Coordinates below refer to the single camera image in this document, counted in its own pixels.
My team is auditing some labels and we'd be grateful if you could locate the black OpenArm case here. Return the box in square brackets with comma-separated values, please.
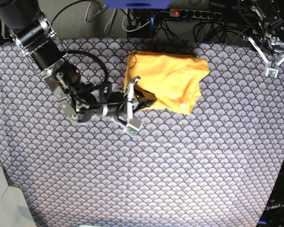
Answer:
[257, 161, 284, 227]

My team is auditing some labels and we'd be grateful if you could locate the white furniture at lower left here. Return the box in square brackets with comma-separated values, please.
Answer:
[0, 163, 36, 227]

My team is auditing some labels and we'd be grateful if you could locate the yellow T-shirt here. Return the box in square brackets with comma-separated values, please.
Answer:
[124, 51, 210, 115]

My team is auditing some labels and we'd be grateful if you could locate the blue fan-patterned tablecloth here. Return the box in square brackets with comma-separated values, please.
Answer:
[0, 41, 284, 227]

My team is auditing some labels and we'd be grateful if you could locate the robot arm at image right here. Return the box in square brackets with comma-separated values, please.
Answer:
[237, 0, 284, 78]

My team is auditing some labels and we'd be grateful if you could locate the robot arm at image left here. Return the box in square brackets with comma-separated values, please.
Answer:
[0, 0, 155, 137]

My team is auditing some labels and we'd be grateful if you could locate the black power strip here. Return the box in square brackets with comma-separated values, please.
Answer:
[169, 9, 222, 21]

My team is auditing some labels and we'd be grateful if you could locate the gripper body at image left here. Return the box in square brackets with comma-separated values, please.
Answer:
[85, 92, 127, 121]

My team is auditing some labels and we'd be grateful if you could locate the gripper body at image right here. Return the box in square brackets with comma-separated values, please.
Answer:
[258, 28, 284, 54]

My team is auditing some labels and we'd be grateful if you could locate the purple box at top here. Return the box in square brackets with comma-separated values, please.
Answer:
[105, 0, 171, 9]

